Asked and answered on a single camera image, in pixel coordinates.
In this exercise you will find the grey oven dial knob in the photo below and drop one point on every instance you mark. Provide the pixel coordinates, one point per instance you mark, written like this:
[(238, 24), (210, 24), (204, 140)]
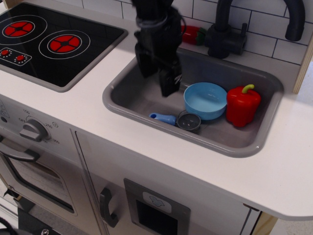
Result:
[(34, 131)]

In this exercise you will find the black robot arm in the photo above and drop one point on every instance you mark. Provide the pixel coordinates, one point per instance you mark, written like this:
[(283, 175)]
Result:
[(152, 9)]

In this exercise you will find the grey plastic sink basin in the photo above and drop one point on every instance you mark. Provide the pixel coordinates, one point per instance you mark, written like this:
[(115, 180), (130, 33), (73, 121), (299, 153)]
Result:
[(135, 97)]

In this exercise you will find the black toy stove top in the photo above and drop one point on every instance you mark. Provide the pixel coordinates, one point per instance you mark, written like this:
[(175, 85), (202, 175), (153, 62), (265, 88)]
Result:
[(51, 48)]

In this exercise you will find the blue-handled grey toy spoon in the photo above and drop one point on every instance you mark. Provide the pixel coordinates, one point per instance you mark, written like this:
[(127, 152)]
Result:
[(185, 121)]

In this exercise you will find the red toy bell pepper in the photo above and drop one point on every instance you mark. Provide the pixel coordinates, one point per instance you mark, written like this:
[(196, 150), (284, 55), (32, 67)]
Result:
[(242, 103)]

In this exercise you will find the grey cabinet door handle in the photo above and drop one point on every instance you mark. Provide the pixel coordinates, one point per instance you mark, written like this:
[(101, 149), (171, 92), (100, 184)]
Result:
[(105, 197)]

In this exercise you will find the light blue plastic bowl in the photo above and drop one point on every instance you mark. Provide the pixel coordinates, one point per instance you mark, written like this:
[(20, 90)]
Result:
[(207, 100)]

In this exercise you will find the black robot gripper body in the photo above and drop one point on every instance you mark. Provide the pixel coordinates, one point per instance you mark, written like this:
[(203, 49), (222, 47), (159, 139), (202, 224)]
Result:
[(161, 37)]

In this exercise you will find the grey oven door handle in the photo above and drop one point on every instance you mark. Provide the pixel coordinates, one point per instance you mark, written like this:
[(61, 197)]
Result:
[(26, 156)]

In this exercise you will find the white cabinet door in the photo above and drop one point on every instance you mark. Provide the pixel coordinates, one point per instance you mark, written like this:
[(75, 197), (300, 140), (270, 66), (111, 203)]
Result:
[(212, 213)]

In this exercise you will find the grey toy dispenser panel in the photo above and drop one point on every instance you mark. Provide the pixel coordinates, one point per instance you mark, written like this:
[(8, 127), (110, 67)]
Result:
[(156, 213)]

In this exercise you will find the toy oven door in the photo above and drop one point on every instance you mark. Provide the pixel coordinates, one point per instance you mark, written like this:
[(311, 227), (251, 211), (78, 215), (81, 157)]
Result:
[(52, 182)]

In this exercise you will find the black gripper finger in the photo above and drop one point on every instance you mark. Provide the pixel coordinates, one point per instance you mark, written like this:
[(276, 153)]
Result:
[(170, 80), (145, 62)]

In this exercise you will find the red toy chili pepper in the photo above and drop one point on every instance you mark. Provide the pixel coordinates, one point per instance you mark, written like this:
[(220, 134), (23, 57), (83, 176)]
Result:
[(193, 35)]

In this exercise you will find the dark grey toy faucet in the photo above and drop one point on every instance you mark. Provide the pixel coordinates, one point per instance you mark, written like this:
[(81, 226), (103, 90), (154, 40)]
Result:
[(221, 40)]

